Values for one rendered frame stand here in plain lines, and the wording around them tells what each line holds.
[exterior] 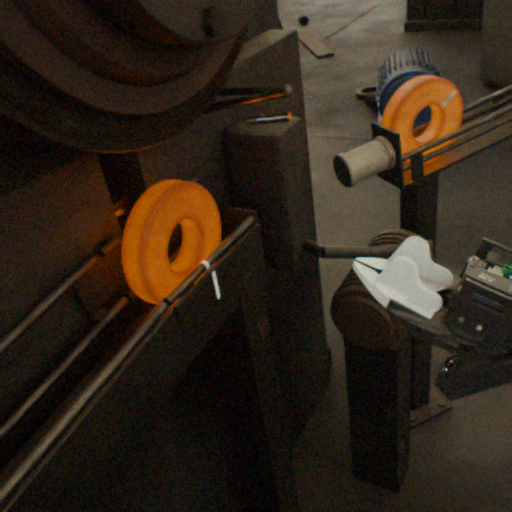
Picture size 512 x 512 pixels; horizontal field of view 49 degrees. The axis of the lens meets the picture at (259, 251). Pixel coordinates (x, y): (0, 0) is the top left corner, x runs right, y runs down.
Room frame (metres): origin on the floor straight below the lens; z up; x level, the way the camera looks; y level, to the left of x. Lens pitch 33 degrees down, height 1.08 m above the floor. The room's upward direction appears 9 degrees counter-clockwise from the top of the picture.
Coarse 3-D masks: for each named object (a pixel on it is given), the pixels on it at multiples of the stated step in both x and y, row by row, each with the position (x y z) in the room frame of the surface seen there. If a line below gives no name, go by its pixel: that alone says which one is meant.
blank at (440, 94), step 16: (416, 80) 0.92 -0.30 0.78; (432, 80) 0.91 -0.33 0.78; (448, 80) 0.93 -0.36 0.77; (400, 96) 0.90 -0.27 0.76; (416, 96) 0.90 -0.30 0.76; (432, 96) 0.91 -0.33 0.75; (448, 96) 0.92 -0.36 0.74; (384, 112) 0.91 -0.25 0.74; (400, 112) 0.89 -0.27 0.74; (416, 112) 0.90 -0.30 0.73; (432, 112) 0.94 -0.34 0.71; (448, 112) 0.92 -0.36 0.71; (400, 128) 0.89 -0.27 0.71; (432, 128) 0.93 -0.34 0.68; (448, 128) 0.92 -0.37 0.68; (416, 144) 0.90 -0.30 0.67; (432, 160) 0.91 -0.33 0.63
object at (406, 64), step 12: (408, 48) 2.80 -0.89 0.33; (396, 60) 2.69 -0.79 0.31; (408, 60) 2.61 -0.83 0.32; (420, 60) 2.54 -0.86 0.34; (432, 60) 2.68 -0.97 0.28; (384, 72) 2.61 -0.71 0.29; (396, 72) 2.49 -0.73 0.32; (408, 72) 2.42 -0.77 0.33; (420, 72) 2.41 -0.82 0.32; (432, 72) 2.50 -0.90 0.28; (384, 84) 2.49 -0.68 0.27; (396, 84) 2.42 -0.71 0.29; (384, 96) 2.45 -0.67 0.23; (384, 108) 2.43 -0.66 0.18; (420, 120) 2.39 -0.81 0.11
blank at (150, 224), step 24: (144, 192) 0.59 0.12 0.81; (168, 192) 0.58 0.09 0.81; (192, 192) 0.61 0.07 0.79; (144, 216) 0.55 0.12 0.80; (168, 216) 0.57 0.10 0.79; (192, 216) 0.60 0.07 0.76; (216, 216) 0.64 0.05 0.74; (144, 240) 0.53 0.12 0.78; (168, 240) 0.56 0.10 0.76; (192, 240) 0.61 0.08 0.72; (216, 240) 0.63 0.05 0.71; (144, 264) 0.52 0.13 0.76; (168, 264) 0.55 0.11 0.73; (192, 264) 0.59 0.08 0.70; (144, 288) 0.52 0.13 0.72; (168, 288) 0.54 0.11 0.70
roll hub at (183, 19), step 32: (96, 0) 0.45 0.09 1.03; (128, 0) 0.43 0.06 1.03; (160, 0) 0.45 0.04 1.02; (192, 0) 0.48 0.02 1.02; (224, 0) 0.52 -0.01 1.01; (256, 0) 0.56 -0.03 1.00; (128, 32) 0.48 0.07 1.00; (160, 32) 0.46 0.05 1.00; (192, 32) 0.48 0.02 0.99; (224, 32) 0.51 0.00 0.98
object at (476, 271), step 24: (480, 264) 0.40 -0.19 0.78; (456, 288) 0.38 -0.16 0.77; (480, 288) 0.36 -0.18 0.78; (504, 288) 0.36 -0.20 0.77; (456, 312) 0.38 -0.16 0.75; (480, 312) 0.37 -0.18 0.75; (504, 312) 0.35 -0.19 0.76; (456, 336) 0.37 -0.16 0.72; (480, 336) 0.36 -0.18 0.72; (504, 336) 0.35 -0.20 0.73
